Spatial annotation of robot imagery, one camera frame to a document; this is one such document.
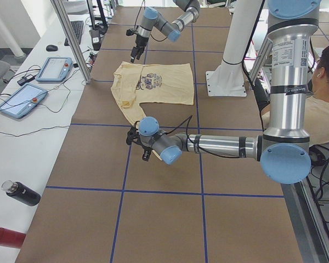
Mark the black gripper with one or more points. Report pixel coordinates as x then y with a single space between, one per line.
146 154
140 42

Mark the cream long-sleeve graphic shirt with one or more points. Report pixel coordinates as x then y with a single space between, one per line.
135 84

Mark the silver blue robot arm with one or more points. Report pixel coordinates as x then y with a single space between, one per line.
282 149
171 30

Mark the black keyboard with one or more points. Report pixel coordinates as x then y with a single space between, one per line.
78 27

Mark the far blue teach pendant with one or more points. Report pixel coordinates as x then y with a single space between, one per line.
54 69

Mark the blue teach pendant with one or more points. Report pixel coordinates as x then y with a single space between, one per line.
23 101
54 69

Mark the black computer mouse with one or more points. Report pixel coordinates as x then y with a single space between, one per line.
51 48

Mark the small black adapter box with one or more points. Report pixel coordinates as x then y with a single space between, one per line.
25 80

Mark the near blue teach pendant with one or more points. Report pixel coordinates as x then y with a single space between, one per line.
23 101

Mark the black bottle clear cap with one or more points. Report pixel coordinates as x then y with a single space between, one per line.
21 193

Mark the red cylinder bottle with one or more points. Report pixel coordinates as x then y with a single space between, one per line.
10 238

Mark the seated person beige shirt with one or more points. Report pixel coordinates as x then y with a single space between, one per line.
316 117

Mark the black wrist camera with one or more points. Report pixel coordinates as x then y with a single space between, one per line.
131 31
147 153

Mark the aluminium frame post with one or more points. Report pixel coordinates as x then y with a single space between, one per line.
71 37

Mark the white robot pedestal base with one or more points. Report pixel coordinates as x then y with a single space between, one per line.
228 79

